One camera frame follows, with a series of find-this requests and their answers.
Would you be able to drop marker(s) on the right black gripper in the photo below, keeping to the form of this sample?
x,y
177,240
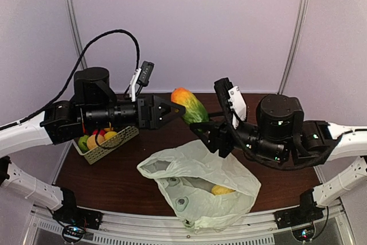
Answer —
x,y
219,136

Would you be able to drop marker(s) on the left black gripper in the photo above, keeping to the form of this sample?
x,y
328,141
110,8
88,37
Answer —
x,y
143,120

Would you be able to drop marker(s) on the green orange papaya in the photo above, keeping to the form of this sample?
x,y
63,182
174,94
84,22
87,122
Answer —
x,y
195,112

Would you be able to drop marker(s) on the pale green plastic bag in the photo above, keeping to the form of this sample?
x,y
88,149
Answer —
x,y
185,176

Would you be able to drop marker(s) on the peach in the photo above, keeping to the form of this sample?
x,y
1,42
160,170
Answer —
x,y
94,140

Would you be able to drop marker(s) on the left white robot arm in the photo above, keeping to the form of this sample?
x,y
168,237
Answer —
x,y
55,124

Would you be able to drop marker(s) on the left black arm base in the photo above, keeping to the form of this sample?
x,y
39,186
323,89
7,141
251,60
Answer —
x,y
70,213

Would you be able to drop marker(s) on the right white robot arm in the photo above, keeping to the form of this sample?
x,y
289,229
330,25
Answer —
x,y
324,141

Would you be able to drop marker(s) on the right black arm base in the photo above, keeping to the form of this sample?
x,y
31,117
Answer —
x,y
306,212

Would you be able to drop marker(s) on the yellow lemon in bag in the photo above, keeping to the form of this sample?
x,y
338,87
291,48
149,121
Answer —
x,y
221,190

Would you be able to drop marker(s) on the red fruit in basket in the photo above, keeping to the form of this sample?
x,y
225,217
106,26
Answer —
x,y
99,132

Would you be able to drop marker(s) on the yellow lemon in basket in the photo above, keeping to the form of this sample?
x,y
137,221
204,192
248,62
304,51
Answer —
x,y
110,134

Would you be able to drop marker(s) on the beige perforated plastic basket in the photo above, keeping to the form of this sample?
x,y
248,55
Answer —
x,y
102,150

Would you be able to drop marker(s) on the green pear in basket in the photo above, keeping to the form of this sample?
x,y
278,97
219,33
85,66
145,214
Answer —
x,y
82,143

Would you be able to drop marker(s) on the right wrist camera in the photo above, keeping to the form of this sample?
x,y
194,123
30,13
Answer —
x,y
232,98

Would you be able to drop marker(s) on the aluminium front rail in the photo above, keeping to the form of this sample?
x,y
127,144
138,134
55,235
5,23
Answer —
x,y
254,228

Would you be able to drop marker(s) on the left aluminium corner post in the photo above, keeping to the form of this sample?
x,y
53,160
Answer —
x,y
74,26

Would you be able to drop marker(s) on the aluminium corner post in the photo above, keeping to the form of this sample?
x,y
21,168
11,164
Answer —
x,y
300,19
74,26

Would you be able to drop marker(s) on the right aluminium corner post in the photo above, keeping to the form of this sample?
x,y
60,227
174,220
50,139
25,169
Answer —
x,y
300,19

